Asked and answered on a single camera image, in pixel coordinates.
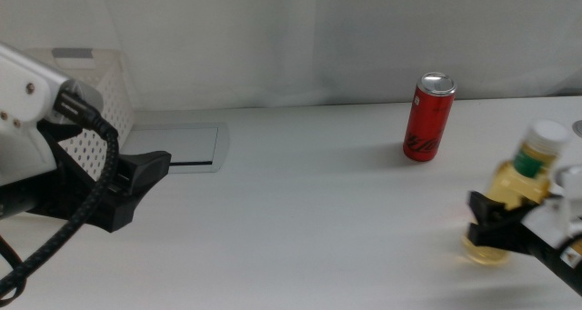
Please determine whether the yellow tea bottle white cap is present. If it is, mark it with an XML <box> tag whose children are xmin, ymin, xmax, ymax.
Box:
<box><xmin>461</xmin><ymin>118</ymin><xmax>572</xmax><ymax>265</ymax></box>

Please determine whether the red soda can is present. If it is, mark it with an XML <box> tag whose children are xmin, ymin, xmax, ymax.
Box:
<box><xmin>402</xmin><ymin>71</ymin><xmax>457</xmax><ymax>163</ymax></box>

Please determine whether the white perforated plastic basket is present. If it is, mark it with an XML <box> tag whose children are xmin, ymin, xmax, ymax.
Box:
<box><xmin>22</xmin><ymin>47</ymin><xmax>135</xmax><ymax>182</ymax></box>

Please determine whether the white fabric curtain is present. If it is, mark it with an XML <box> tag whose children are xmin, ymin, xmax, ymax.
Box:
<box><xmin>0</xmin><ymin>0</ymin><xmax>582</xmax><ymax>111</ymax></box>

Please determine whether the black braided left camera cable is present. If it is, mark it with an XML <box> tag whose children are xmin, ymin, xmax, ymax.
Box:
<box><xmin>0</xmin><ymin>89</ymin><xmax>120</xmax><ymax>305</ymax></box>

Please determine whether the grey table cable hatch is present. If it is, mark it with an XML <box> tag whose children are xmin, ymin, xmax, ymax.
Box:
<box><xmin>120</xmin><ymin>122</ymin><xmax>231</xmax><ymax>174</ymax></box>

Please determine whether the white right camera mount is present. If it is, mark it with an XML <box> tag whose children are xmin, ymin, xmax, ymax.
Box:
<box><xmin>521</xmin><ymin>164</ymin><xmax>582</xmax><ymax>252</ymax></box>

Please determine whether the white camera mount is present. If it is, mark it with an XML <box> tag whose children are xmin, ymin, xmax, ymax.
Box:
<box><xmin>0</xmin><ymin>41</ymin><xmax>72</xmax><ymax>186</ymax></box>
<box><xmin>521</xmin><ymin>164</ymin><xmax>582</xmax><ymax>252</ymax></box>

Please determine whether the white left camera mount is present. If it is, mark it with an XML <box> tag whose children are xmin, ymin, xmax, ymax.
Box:
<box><xmin>0</xmin><ymin>41</ymin><xmax>72</xmax><ymax>186</ymax></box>

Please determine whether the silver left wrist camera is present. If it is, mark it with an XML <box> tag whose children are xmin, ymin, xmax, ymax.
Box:
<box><xmin>58</xmin><ymin>75</ymin><xmax>105</xmax><ymax>115</ymax></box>

